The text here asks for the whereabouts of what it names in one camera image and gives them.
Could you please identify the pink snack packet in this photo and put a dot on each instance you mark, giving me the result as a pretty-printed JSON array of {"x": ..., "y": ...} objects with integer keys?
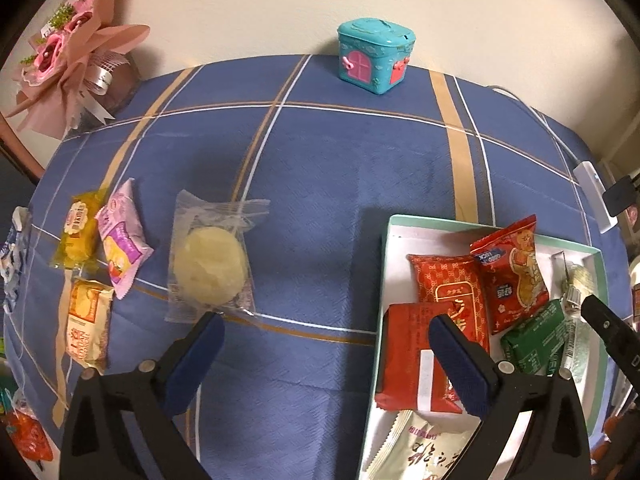
[{"x": 122, "y": 240}]

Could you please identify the black device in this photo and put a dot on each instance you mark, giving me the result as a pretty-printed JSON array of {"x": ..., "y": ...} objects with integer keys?
[{"x": 621, "y": 196}]

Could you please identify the green snack packet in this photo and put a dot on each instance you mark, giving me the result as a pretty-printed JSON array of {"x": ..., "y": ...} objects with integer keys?
[{"x": 532, "y": 342}]

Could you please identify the teal shallow box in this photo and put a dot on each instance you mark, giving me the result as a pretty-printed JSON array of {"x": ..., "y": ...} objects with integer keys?
[{"x": 395, "y": 260}]

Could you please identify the white packet with orange print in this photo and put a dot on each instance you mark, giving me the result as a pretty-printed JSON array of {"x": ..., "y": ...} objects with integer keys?
[{"x": 420, "y": 450}]

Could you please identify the clear packet with white pastry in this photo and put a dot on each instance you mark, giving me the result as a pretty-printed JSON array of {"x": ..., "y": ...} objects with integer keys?
[{"x": 210, "y": 260}]

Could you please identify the plain red snack packet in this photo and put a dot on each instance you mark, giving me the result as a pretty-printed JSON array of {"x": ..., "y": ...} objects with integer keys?
[{"x": 412, "y": 360}]

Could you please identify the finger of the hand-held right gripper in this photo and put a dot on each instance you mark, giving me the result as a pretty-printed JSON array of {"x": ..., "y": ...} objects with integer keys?
[{"x": 607, "y": 327}]

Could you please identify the red gingerbread snack packet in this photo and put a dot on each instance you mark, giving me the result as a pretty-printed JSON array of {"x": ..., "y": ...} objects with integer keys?
[{"x": 515, "y": 270}]

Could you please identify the teal toy house box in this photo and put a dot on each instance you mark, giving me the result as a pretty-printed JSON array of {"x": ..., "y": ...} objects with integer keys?
[{"x": 375, "y": 55}]

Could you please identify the blue and white packet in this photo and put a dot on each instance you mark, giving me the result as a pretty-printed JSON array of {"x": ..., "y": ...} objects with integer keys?
[{"x": 12, "y": 255}]

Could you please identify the red orange plastic bag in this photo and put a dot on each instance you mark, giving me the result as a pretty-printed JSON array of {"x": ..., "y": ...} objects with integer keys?
[{"x": 27, "y": 435}]

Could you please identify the pink flower bouquet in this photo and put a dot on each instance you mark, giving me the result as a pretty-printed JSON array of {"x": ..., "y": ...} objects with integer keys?
[{"x": 65, "y": 60}]

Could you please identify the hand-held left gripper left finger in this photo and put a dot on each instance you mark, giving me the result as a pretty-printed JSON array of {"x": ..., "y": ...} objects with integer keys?
[{"x": 196, "y": 365}]

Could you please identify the red patterned cake packet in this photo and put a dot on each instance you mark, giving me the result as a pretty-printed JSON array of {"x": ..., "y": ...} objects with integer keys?
[{"x": 452, "y": 285}]

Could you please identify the white power strip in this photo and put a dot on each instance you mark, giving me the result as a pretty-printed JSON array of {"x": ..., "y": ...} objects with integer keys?
[{"x": 592, "y": 187}]

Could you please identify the brown round container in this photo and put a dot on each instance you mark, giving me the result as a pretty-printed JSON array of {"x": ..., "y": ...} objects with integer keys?
[{"x": 122, "y": 87}]

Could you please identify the blue plaid tablecloth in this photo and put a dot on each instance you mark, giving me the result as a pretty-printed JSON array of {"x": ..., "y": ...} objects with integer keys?
[{"x": 310, "y": 170}]

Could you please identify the yellow snack packet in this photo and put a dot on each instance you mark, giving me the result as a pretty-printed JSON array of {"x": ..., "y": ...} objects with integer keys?
[{"x": 77, "y": 230}]

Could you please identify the cream bread packet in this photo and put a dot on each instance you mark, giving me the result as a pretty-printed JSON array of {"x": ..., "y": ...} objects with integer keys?
[{"x": 87, "y": 325}]

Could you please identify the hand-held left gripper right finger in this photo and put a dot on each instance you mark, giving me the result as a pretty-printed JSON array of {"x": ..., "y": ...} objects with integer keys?
[{"x": 460, "y": 365}]

